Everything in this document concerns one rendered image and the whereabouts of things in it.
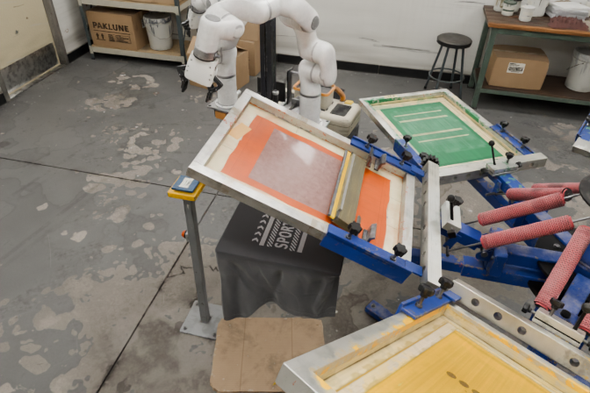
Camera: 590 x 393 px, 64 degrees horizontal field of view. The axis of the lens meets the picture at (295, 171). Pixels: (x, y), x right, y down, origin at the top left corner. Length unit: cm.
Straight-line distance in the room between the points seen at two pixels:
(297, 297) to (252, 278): 19
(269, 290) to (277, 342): 78
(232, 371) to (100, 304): 91
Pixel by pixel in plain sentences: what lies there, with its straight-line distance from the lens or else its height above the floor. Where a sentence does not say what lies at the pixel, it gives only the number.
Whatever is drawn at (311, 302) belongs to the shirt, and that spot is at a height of 75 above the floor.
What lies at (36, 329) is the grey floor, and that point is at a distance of 305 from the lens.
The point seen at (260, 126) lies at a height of 130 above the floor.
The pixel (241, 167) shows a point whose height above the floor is 129.
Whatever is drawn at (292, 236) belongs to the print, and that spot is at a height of 95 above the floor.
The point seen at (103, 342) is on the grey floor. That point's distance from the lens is 286.
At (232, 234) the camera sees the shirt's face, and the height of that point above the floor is 95.
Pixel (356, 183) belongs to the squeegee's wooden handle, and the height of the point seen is 118.
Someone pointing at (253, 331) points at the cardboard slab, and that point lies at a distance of 272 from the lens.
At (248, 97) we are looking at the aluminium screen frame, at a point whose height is 137.
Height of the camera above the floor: 223
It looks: 36 degrees down
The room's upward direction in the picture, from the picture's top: 2 degrees clockwise
